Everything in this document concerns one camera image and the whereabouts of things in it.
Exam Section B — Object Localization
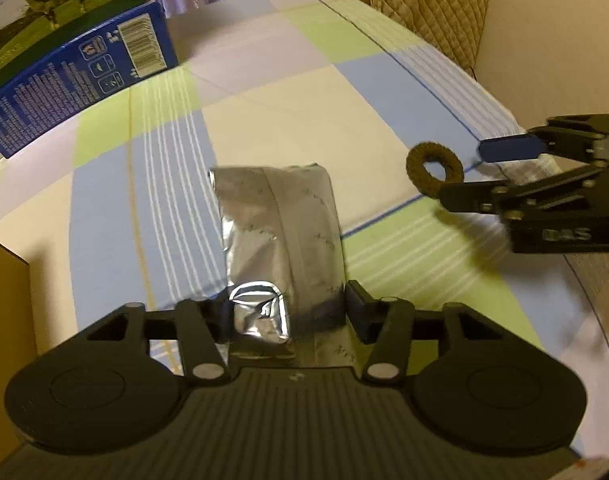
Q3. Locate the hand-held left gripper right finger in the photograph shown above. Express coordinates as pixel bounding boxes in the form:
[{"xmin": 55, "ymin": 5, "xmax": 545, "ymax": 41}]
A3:
[{"xmin": 343, "ymin": 280, "xmax": 520, "ymax": 387}]

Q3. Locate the silver foil pouch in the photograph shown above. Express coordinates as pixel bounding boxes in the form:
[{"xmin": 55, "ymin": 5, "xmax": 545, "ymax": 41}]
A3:
[{"xmin": 208, "ymin": 162, "xmax": 358, "ymax": 372}]

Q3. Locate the brown cardboard box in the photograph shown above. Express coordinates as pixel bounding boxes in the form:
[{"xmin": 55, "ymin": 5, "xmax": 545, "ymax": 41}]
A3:
[{"xmin": 0, "ymin": 232, "xmax": 38, "ymax": 466}]

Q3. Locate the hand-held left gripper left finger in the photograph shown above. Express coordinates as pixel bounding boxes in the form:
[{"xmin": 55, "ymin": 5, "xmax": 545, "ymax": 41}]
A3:
[{"xmin": 82, "ymin": 297, "xmax": 235, "ymax": 387}]

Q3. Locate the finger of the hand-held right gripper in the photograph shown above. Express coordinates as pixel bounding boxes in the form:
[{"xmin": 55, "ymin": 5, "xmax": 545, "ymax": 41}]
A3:
[
  {"xmin": 477, "ymin": 114, "xmax": 609, "ymax": 166},
  {"xmin": 437, "ymin": 164, "xmax": 609, "ymax": 218}
]

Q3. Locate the beige quilted headboard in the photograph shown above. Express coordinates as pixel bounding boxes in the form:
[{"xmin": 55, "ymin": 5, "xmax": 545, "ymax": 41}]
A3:
[{"xmin": 304, "ymin": 0, "xmax": 496, "ymax": 75}]

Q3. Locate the brown felt ring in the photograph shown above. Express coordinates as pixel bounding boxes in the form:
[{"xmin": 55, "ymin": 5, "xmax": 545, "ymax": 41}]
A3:
[{"xmin": 406, "ymin": 140, "xmax": 465, "ymax": 196}]

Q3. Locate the blue milk carton box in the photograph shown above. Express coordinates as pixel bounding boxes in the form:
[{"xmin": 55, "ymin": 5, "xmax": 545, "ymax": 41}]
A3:
[{"xmin": 0, "ymin": 0, "xmax": 179, "ymax": 161}]

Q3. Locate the plaid bed sheet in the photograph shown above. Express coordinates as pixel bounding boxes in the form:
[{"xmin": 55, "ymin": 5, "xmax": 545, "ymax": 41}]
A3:
[{"xmin": 0, "ymin": 0, "xmax": 609, "ymax": 461}]

